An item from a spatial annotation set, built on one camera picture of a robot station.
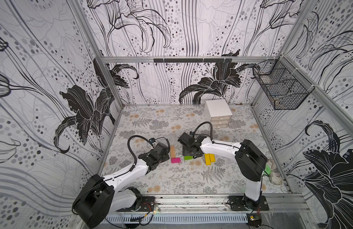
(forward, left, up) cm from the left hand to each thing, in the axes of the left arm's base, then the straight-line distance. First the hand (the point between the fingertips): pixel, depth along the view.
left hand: (164, 156), depth 88 cm
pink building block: (-1, -7, -2) cm, 8 cm away
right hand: (+5, -16, -1) cm, 17 cm away
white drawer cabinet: (+28, -35, +12) cm, 46 cm away
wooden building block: (+4, -5, -1) cm, 7 cm away
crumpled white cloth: (-11, -63, +3) cm, 64 cm away
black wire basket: (+37, -75, +29) cm, 89 cm away
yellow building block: (0, -27, -1) cm, 27 cm away
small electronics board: (-30, -48, -2) cm, 57 cm away
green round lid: (-7, -60, +4) cm, 61 cm away
